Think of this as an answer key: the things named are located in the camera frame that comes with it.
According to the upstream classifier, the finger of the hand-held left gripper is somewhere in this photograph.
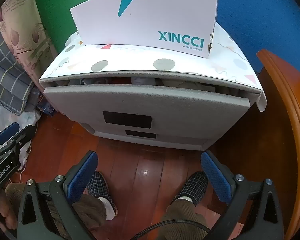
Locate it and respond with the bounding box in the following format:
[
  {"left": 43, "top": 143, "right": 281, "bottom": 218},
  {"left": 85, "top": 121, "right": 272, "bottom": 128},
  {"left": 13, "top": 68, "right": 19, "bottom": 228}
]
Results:
[
  {"left": 14, "top": 124, "right": 38, "bottom": 146},
  {"left": 0, "top": 122, "right": 20, "bottom": 145}
]

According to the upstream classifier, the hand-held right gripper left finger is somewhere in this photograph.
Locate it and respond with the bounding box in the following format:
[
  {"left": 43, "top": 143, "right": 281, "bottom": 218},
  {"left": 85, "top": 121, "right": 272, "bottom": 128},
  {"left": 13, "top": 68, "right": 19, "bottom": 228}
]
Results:
[{"left": 16, "top": 151, "right": 99, "bottom": 240}]

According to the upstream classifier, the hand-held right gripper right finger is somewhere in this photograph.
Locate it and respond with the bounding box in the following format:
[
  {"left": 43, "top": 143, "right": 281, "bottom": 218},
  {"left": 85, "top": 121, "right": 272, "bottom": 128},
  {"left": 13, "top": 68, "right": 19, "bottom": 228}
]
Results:
[{"left": 201, "top": 151, "right": 285, "bottom": 240}]

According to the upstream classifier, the grey wooden drawer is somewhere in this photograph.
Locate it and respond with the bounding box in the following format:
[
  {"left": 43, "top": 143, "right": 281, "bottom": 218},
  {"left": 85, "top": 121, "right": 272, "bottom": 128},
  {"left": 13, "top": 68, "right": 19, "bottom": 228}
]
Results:
[{"left": 43, "top": 84, "right": 257, "bottom": 140}]

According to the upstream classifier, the white cardboard box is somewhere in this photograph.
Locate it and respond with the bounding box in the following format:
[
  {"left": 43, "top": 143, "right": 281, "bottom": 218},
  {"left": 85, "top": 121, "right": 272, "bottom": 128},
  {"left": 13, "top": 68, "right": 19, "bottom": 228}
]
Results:
[{"left": 70, "top": 0, "right": 218, "bottom": 59}]

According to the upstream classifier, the grey lower drawer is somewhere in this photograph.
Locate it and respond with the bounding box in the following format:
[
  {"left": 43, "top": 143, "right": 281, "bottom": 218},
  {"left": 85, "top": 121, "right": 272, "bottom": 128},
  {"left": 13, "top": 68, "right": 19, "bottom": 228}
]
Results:
[{"left": 80, "top": 122, "right": 213, "bottom": 148}]

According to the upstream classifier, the person's left hand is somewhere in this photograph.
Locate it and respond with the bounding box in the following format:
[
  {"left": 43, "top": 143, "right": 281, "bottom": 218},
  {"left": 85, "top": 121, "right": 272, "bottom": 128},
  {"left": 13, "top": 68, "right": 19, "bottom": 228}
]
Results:
[{"left": 0, "top": 187, "right": 17, "bottom": 230}]

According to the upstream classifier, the pale printed cloth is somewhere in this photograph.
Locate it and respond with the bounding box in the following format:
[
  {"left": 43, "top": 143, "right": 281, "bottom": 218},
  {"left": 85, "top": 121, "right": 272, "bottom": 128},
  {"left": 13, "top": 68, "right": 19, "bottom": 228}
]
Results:
[{"left": 0, "top": 97, "right": 40, "bottom": 173}]

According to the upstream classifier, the plaid left slipper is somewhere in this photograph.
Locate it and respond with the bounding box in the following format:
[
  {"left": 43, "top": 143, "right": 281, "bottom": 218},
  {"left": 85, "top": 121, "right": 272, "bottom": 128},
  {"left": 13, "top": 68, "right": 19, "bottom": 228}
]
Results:
[{"left": 87, "top": 171, "right": 118, "bottom": 217}]

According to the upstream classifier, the plaid slipper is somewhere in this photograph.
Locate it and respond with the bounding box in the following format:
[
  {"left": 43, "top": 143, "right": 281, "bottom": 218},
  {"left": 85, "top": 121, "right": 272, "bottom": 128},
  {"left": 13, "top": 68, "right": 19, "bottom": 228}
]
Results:
[
  {"left": 87, "top": 171, "right": 118, "bottom": 217},
  {"left": 174, "top": 171, "right": 209, "bottom": 205}
]

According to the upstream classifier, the plaid right slipper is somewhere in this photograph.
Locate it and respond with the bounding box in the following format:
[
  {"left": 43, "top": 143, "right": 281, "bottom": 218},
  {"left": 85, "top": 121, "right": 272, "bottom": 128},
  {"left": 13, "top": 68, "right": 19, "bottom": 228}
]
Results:
[{"left": 174, "top": 171, "right": 209, "bottom": 205}]

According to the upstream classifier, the blue packet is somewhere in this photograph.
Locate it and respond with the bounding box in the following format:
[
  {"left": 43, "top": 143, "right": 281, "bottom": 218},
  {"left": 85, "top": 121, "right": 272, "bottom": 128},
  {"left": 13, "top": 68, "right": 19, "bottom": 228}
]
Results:
[{"left": 39, "top": 96, "right": 54, "bottom": 115}]

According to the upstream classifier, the person's left leg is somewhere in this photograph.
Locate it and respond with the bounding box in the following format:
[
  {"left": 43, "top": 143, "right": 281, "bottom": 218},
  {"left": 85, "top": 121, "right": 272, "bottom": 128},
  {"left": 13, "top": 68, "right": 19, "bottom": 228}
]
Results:
[{"left": 5, "top": 182, "right": 108, "bottom": 240}]

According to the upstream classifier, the person's leg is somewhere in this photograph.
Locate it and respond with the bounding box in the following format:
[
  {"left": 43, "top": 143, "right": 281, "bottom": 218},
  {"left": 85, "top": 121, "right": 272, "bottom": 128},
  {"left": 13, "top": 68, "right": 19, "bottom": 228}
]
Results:
[
  {"left": 162, "top": 199, "right": 217, "bottom": 240},
  {"left": 5, "top": 182, "right": 108, "bottom": 240}
]

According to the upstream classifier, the white right sock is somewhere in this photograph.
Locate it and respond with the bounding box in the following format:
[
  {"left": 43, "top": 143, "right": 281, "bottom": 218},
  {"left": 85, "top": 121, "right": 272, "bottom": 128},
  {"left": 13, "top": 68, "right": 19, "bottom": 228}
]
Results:
[{"left": 175, "top": 195, "right": 193, "bottom": 203}]

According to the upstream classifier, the white sock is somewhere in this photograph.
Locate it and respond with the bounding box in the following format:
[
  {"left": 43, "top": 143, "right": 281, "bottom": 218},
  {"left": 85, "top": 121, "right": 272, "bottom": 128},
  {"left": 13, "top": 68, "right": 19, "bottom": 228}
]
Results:
[
  {"left": 99, "top": 196, "right": 118, "bottom": 220},
  {"left": 175, "top": 195, "right": 193, "bottom": 203}
]

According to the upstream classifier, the white left sock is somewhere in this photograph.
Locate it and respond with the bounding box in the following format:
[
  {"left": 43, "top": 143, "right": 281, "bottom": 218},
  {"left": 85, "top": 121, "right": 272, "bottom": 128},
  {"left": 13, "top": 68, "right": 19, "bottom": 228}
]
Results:
[{"left": 99, "top": 196, "right": 118, "bottom": 220}]

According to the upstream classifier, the person's right leg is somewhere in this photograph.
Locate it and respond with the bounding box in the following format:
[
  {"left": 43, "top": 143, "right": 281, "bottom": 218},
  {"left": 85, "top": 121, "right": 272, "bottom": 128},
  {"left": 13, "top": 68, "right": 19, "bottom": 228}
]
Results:
[{"left": 162, "top": 199, "right": 217, "bottom": 240}]

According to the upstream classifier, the grey plaid blanket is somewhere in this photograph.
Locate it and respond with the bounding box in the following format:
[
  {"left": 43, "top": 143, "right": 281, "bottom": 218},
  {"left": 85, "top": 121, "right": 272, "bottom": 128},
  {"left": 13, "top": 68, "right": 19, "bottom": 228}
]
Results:
[{"left": 0, "top": 17, "right": 44, "bottom": 115}]

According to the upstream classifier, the pink floral bedding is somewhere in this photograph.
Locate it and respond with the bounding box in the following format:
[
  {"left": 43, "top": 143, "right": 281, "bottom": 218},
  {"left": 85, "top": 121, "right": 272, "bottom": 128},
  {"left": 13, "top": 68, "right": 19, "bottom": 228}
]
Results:
[{"left": 0, "top": 0, "right": 57, "bottom": 85}]

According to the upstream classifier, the brown leather chair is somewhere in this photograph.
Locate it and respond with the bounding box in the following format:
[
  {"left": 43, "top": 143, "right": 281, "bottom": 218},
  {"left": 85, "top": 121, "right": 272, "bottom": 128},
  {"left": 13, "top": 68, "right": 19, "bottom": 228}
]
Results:
[{"left": 215, "top": 49, "right": 300, "bottom": 235}]

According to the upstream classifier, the green foam mat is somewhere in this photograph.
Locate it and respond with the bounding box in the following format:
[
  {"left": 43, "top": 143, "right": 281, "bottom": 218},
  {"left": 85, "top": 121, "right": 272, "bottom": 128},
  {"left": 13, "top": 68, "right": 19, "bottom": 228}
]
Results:
[{"left": 31, "top": 0, "right": 165, "bottom": 53}]

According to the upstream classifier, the blue foam mat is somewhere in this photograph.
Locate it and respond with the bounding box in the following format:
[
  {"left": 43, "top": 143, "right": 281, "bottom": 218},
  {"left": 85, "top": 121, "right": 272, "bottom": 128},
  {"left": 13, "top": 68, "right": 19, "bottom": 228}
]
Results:
[{"left": 162, "top": 0, "right": 300, "bottom": 73}]

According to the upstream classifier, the white cable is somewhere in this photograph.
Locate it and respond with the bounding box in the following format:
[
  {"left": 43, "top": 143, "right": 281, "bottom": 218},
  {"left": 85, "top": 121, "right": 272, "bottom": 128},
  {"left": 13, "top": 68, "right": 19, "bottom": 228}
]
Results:
[{"left": 19, "top": 145, "right": 32, "bottom": 183}]

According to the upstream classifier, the black cable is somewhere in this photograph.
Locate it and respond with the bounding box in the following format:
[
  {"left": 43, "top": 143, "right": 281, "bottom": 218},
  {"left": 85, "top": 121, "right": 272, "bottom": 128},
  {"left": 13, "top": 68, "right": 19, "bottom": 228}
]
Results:
[{"left": 125, "top": 219, "right": 210, "bottom": 240}]

